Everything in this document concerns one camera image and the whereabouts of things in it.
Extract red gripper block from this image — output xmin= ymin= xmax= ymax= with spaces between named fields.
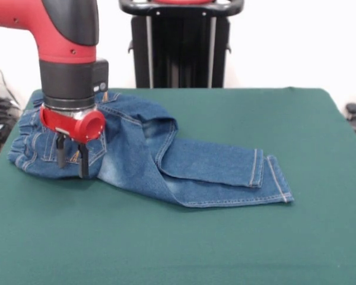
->
xmin=39 ymin=104 xmax=107 ymax=179

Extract blue denim jeans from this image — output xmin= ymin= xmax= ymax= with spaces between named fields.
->
xmin=7 ymin=91 xmax=295 ymax=208

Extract dark green table cloth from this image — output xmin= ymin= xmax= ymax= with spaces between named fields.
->
xmin=0 ymin=87 xmax=356 ymax=285

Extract black cable bundle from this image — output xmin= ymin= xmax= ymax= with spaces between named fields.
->
xmin=0 ymin=97 xmax=22 ymax=155

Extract thin grey cable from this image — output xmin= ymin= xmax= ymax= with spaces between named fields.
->
xmin=0 ymin=55 xmax=20 ymax=107

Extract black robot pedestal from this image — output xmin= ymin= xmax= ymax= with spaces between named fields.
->
xmin=118 ymin=0 xmax=244 ymax=89

